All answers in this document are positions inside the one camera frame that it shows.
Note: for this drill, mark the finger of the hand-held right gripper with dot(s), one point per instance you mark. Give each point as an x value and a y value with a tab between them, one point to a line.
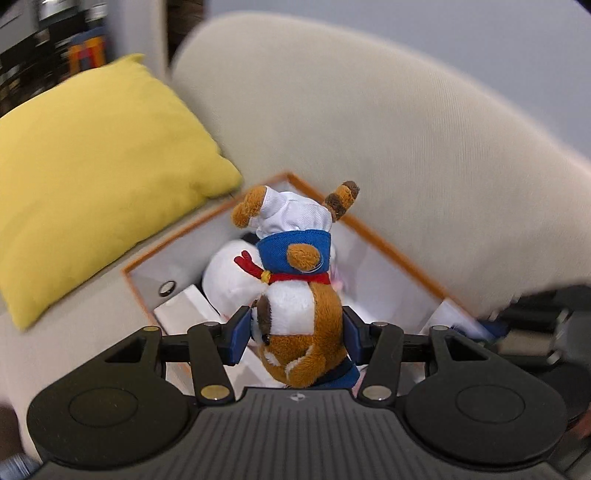
531	353
496	327

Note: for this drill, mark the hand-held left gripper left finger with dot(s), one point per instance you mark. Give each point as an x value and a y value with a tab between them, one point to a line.
242	334

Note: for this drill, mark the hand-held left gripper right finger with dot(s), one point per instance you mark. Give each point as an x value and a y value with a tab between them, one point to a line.
352	337

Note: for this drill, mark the white plush pink striped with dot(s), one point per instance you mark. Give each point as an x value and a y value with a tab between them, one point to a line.
226	281

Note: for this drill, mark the brown bear plush blue shirt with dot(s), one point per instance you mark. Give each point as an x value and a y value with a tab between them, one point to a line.
300	304

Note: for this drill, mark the white rectangular box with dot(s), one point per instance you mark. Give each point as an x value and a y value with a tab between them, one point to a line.
184	309

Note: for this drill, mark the orange cardboard box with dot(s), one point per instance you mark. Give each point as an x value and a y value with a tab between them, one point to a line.
157	272

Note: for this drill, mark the yellow pillow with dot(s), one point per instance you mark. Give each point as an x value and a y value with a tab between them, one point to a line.
92	184

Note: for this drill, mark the beige sofa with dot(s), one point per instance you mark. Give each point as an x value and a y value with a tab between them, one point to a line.
369	115

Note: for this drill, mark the colourful stool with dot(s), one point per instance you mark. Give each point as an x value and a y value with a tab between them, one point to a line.
87	53

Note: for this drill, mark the black dining chairs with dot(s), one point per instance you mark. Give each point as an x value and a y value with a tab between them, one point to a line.
27	46

